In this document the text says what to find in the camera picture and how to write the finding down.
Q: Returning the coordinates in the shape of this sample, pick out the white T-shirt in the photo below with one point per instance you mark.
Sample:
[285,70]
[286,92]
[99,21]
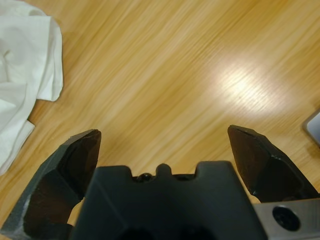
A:
[25,62]

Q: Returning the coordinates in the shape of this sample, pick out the white mount block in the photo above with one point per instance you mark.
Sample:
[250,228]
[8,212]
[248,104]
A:
[313,130]

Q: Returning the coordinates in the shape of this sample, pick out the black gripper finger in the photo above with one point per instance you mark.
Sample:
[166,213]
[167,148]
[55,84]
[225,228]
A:
[270,167]
[52,185]

